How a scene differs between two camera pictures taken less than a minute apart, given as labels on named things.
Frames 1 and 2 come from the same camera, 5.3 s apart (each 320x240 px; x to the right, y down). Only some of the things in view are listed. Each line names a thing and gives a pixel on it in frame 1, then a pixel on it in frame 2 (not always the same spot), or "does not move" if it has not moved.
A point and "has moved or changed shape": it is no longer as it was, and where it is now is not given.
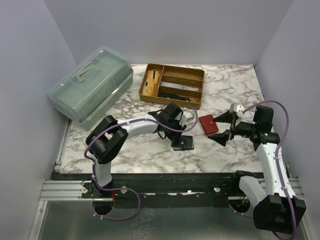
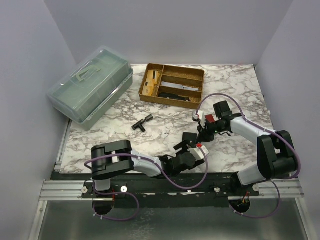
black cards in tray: (173, 96) does not move
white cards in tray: (179, 86) does not move
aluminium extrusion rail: (63, 190) does not move
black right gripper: (232, 128) → (204, 128)
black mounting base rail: (212, 189) does not move
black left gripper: (178, 141) → (186, 146)
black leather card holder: (185, 143) has moved or changed shape
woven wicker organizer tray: (165, 84) does not move
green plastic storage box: (87, 94) does not move
